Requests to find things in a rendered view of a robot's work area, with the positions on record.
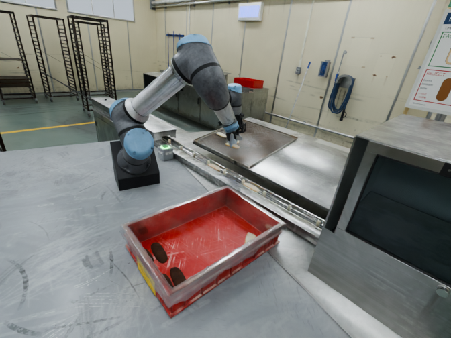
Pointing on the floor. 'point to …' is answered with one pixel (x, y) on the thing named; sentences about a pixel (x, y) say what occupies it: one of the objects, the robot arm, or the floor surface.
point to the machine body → (108, 130)
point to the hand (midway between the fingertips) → (232, 143)
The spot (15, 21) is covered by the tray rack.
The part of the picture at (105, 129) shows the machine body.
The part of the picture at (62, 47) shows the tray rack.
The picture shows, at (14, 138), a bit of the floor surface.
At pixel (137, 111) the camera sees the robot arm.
